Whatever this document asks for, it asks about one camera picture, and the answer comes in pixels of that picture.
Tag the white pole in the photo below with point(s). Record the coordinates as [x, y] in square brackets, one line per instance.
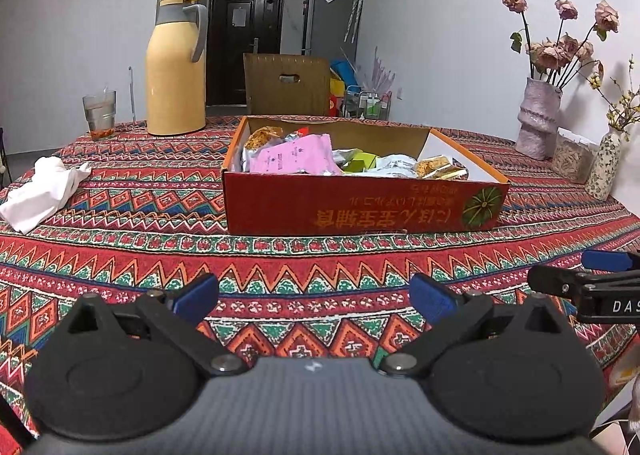
[131, 95]

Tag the red cardboard box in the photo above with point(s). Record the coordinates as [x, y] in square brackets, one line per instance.
[350, 215]

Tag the yellow blossom twigs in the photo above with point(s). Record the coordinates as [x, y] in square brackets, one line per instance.
[622, 102]

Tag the lime green packet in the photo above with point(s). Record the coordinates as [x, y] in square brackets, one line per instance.
[360, 162]

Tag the pile of mixed snacks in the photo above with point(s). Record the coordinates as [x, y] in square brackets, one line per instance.
[400, 167]

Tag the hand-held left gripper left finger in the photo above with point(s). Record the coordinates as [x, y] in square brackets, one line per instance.
[192, 292]

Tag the small floral vase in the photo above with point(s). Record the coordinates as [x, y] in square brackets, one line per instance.
[602, 165]

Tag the grey refrigerator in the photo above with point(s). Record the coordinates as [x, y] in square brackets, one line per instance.
[327, 20]

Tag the clear jar of grain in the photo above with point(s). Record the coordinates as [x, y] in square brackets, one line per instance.
[574, 157]

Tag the pink snack packet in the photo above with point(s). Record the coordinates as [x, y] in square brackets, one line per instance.
[295, 157]

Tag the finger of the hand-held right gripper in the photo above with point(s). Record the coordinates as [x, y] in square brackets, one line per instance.
[607, 261]
[560, 279]

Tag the purple dried grass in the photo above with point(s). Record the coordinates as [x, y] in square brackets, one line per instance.
[381, 72]

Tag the black door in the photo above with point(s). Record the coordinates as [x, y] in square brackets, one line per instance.
[235, 45]

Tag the clear drinking glass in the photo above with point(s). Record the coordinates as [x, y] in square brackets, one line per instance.
[99, 117]

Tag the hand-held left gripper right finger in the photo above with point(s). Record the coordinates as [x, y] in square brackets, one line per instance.
[432, 292]

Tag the yellow thermos jug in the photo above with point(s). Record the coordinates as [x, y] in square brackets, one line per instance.
[172, 85]

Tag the red and yellow carton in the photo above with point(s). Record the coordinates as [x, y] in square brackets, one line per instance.
[337, 97]

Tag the pink textured vase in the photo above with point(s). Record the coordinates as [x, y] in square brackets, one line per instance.
[537, 120]

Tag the folded umbrella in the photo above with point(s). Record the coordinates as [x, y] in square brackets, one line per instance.
[354, 10]

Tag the blue plastic item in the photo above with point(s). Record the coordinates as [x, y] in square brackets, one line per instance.
[342, 72]

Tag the dried pink roses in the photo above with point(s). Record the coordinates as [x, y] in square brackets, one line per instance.
[550, 55]

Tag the crumpled white cloth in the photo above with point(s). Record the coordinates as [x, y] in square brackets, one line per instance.
[40, 195]

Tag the brown cardboard carton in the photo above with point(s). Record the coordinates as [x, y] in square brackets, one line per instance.
[285, 95]

